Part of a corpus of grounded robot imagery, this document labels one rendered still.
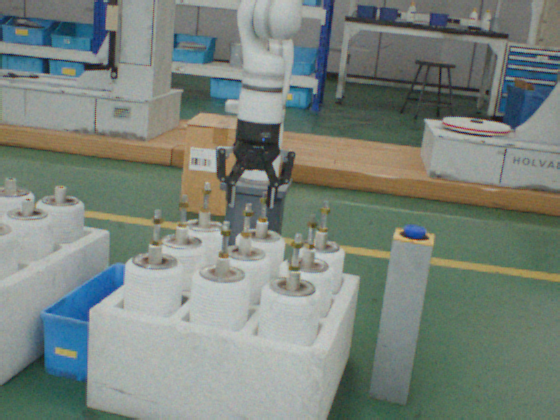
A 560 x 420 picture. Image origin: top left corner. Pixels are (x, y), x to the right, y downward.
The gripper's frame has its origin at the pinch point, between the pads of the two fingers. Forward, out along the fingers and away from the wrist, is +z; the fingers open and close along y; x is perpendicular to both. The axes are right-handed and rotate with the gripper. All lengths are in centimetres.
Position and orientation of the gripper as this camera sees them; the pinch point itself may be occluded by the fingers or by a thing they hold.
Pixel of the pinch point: (251, 199)
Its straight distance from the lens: 123.3
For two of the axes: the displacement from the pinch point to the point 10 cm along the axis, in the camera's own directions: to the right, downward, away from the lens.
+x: -2.9, -2.9, 9.1
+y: 9.5, 0.2, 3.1
